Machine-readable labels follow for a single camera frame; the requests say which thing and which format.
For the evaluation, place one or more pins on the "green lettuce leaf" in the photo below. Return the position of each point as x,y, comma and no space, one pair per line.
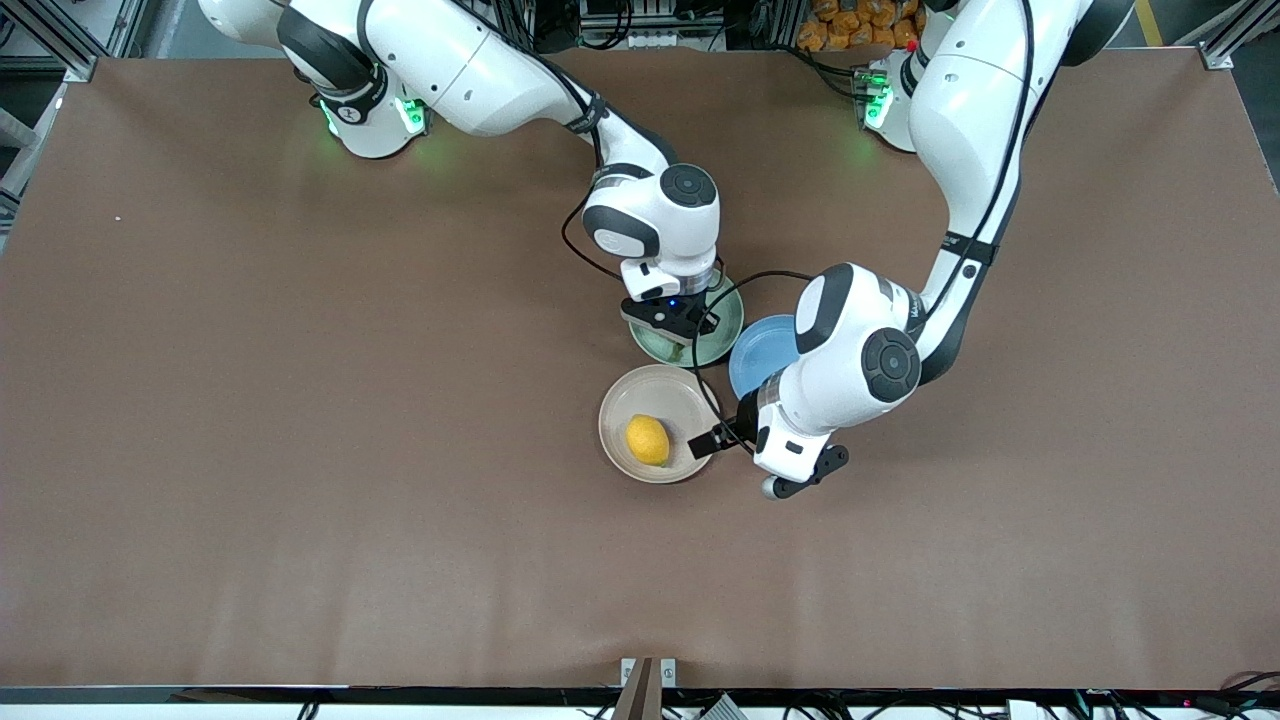
675,351

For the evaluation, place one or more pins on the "beige plate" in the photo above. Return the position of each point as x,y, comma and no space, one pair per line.
640,395

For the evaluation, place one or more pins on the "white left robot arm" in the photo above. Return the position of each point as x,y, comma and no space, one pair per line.
960,120

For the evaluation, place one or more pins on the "blue plate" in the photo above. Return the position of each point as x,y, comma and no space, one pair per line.
755,355

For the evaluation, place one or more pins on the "grey metal table bracket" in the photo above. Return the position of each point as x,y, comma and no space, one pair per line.
630,672

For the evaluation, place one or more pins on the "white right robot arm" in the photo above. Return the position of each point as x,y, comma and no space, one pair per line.
470,70

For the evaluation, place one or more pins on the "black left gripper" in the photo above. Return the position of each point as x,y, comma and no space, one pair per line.
741,422

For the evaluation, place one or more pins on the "yellow lemon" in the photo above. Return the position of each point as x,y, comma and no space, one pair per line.
648,440

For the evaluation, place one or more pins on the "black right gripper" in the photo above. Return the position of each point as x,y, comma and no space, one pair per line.
697,308

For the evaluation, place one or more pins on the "light green plate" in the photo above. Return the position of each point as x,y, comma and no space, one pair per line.
722,335

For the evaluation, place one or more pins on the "aluminium frame profile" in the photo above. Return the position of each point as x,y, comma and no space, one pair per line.
1216,56
78,66

